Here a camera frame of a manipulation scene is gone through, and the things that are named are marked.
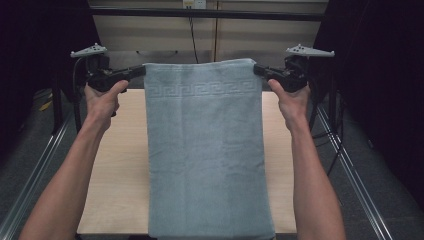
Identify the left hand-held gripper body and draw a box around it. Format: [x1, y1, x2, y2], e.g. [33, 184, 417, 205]
[69, 43, 130, 93]

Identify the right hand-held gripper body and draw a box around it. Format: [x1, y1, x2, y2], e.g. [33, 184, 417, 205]
[270, 43, 335, 94]

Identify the light blue towel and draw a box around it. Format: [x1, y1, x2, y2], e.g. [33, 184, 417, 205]
[143, 58, 277, 240]

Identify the person's right hand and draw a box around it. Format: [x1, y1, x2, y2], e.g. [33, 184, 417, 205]
[267, 78, 312, 133]

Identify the person's left hand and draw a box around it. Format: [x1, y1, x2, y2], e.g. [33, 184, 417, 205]
[83, 79, 130, 133]

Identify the black metal stand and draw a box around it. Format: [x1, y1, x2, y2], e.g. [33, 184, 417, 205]
[51, 84, 65, 135]
[326, 56, 346, 178]

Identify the dark curtain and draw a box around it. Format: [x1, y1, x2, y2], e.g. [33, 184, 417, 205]
[0, 0, 98, 158]
[313, 0, 424, 201]

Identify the black horizontal bar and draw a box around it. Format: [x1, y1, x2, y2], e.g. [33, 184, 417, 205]
[89, 7, 329, 22]

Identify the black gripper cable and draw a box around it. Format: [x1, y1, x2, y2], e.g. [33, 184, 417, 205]
[306, 74, 321, 133]
[72, 57, 88, 114]

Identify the black wall cable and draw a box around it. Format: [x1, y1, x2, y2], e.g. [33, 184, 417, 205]
[188, 6, 200, 64]

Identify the white wall outlet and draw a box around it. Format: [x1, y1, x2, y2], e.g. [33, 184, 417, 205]
[182, 0, 207, 10]

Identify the aluminium floor rail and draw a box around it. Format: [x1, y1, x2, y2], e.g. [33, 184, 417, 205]
[0, 109, 77, 240]
[314, 104, 393, 240]

